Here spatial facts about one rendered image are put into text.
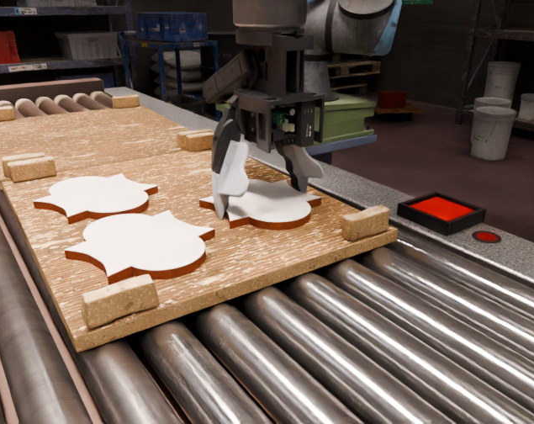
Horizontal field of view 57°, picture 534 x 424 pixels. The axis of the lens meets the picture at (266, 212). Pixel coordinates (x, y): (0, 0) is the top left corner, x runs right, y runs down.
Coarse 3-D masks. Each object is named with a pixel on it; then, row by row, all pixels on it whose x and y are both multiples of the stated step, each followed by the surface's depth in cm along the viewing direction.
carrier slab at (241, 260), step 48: (48, 192) 65; (192, 192) 65; (48, 240) 52; (240, 240) 52; (288, 240) 52; (336, 240) 52; (384, 240) 54; (48, 288) 45; (96, 288) 43; (192, 288) 43; (240, 288) 45; (96, 336) 38
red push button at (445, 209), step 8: (432, 200) 64; (440, 200) 64; (416, 208) 62; (424, 208) 62; (432, 208) 62; (440, 208) 62; (448, 208) 62; (456, 208) 62; (464, 208) 62; (440, 216) 59; (448, 216) 59; (456, 216) 59
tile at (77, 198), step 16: (64, 192) 62; (80, 192) 62; (96, 192) 62; (112, 192) 62; (128, 192) 62; (144, 192) 62; (48, 208) 59; (64, 208) 57; (80, 208) 57; (96, 208) 57; (112, 208) 57; (128, 208) 57; (144, 208) 59
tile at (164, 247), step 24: (120, 216) 55; (144, 216) 55; (168, 216) 55; (96, 240) 50; (120, 240) 50; (144, 240) 50; (168, 240) 50; (192, 240) 50; (96, 264) 46; (120, 264) 45; (144, 264) 45; (168, 264) 45; (192, 264) 46
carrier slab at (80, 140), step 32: (0, 128) 97; (32, 128) 97; (64, 128) 97; (96, 128) 97; (128, 128) 97; (160, 128) 97; (0, 160) 78; (64, 160) 78; (96, 160) 78; (128, 160) 78
